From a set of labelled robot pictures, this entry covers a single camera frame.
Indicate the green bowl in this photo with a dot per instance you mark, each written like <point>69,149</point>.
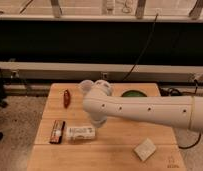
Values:
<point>133,93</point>

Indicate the clear plastic cup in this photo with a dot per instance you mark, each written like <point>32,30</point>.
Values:
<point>85,86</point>

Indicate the white square sponge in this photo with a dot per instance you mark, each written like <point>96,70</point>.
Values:
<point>145,149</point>

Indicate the grey metal rail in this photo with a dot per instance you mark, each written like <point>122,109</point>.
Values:
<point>111,72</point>

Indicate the red brown sausage toy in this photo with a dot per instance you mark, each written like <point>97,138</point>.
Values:
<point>66,98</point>

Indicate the white plastic bottle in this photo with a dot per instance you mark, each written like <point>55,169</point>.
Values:
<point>80,133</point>

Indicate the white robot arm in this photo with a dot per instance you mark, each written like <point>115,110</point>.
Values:
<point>176,111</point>

